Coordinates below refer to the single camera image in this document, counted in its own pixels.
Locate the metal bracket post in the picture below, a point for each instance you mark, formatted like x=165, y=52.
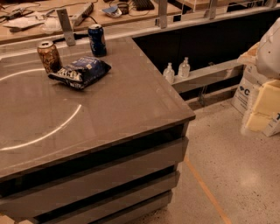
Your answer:
x=66, y=26

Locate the white cardboard box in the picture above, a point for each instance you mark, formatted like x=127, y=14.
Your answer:
x=249, y=79

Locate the blue soda can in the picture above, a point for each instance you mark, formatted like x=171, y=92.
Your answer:
x=97, y=40

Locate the blue white small object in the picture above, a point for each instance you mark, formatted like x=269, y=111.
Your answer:
x=113, y=11

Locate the metal frame post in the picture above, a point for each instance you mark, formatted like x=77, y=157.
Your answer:
x=162, y=14

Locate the black keyboard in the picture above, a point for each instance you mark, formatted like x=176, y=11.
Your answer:
x=143, y=5

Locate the grey power strip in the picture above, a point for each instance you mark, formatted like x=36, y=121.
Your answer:
x=82, y=13

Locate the dark blue chip bag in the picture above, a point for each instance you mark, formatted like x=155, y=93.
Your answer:
x=81, y=73

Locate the clear bottle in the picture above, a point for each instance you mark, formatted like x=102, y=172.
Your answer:
x=184, y=68
x=169, y=73

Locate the white paper sheet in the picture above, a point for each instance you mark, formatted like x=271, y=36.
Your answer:
x=23, y=22

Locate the clear bottle right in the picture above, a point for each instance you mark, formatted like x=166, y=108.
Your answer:
x=184, y=68

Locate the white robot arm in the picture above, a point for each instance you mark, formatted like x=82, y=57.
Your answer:
x=268, y=57

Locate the clear bottle left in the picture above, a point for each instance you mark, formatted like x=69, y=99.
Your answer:
x=169, y=73

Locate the orange soda can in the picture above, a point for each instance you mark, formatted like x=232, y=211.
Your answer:
x=49, y=56

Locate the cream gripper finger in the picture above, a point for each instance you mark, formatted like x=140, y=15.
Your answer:
x=268, y=99
x=257, y=122

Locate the grey table drawer cabinet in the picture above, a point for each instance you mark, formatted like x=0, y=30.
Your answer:
x=72, y=177

